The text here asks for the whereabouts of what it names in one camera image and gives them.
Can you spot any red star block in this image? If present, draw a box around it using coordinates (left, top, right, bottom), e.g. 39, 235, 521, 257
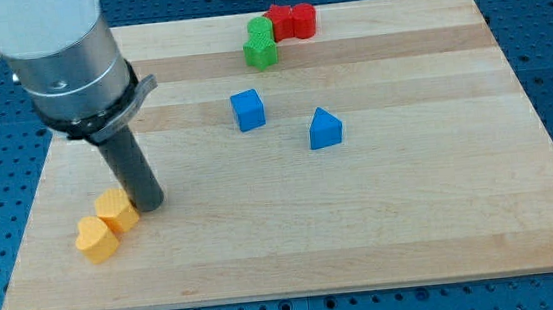
264, 4, 295, 42

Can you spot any light wooden board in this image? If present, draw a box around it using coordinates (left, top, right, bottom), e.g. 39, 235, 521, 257
2, 0, 553, 310

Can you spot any blue triangular prism block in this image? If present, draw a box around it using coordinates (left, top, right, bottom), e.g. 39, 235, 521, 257
309, 107, 343, 150

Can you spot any blue cube block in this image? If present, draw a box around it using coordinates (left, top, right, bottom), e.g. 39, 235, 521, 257
229, 89, 266, 132

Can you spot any yellow heart block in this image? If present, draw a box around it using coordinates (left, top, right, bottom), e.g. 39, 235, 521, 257
74, 216, 120, 264

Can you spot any yellow hexagon block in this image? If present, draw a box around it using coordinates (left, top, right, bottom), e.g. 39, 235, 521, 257
94, 188, 140, 233

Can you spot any red cylinder block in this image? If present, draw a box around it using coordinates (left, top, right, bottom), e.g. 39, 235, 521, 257
291, 3, 317, 39

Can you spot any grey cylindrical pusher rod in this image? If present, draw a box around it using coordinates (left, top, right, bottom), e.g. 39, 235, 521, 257
98, 126, 164, 213

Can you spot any green cylinder block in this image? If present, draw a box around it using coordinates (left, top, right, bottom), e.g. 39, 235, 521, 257
246, 16, 274, 40

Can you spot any green star block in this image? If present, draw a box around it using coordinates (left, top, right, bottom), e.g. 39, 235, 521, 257
243, 34, 278, 71

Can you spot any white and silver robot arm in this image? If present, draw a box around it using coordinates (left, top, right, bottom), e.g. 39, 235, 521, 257
0, 0, 157, 145

